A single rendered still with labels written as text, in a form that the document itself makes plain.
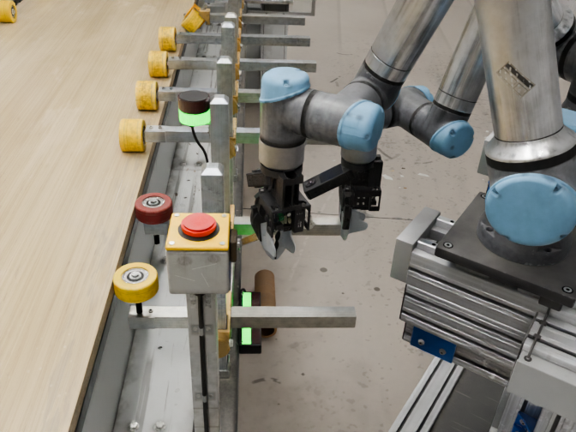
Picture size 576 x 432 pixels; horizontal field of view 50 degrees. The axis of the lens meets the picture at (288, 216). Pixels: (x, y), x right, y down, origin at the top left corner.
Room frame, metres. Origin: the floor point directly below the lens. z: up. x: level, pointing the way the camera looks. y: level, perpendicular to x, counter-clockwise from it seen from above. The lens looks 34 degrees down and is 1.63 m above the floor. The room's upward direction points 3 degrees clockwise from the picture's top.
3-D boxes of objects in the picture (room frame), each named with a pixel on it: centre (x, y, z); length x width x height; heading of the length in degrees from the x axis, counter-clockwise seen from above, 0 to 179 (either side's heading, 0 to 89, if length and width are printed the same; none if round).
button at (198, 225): (0.58, 0.10, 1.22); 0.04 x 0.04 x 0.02
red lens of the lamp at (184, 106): (1.08, 0.19, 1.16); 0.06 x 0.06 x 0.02
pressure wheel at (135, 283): (0.87, 0.27, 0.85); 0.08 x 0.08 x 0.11
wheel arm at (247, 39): (2.13, 0.20, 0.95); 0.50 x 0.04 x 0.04; 94
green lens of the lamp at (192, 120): (1.08, 0.19, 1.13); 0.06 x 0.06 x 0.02
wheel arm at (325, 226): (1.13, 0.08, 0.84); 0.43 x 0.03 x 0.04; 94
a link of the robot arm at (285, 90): (0.90, 0.01, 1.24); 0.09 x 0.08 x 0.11; 65
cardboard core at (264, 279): (1.79, 0.07, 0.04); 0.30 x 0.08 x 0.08; 4
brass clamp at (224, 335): (0.86, 0.12, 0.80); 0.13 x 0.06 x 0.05; 4
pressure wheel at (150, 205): (1.12, 0.29, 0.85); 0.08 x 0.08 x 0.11
